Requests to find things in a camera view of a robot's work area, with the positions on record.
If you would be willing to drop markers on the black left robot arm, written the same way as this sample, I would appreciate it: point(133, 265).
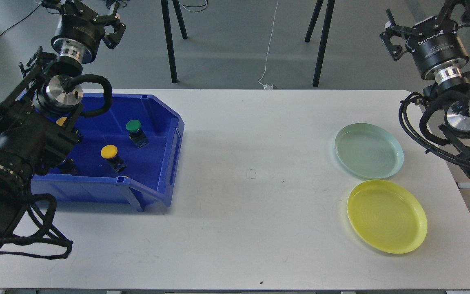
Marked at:
point(37, 120)

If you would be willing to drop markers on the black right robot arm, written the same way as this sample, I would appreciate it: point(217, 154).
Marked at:
point(439, 118)

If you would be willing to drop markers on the yellow push button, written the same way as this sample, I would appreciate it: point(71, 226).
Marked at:
point(111, 154)
point(61, 121)

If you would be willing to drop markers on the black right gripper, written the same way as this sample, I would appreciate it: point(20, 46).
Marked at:
point(439, 47)

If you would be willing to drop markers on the black tripod leg left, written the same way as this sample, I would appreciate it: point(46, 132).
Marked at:
point(168, 33)

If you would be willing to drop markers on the light green plate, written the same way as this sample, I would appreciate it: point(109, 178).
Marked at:
point(368, 151)

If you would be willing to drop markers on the blue plastic storage bin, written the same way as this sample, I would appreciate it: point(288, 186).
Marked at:
point(151, 169)

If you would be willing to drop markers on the yellow plate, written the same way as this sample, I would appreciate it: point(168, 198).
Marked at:
point(387, 216)

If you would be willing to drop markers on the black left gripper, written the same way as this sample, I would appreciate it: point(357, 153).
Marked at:
point(76, 24)

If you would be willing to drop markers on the green push button in bin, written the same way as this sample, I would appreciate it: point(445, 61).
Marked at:
point(136, 134)

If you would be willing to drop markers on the black tripod leg right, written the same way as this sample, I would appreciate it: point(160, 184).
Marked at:
point(329, 10)

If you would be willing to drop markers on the black tripod leg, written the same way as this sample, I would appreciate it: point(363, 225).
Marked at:
point(329, 10)
point(168, 33)

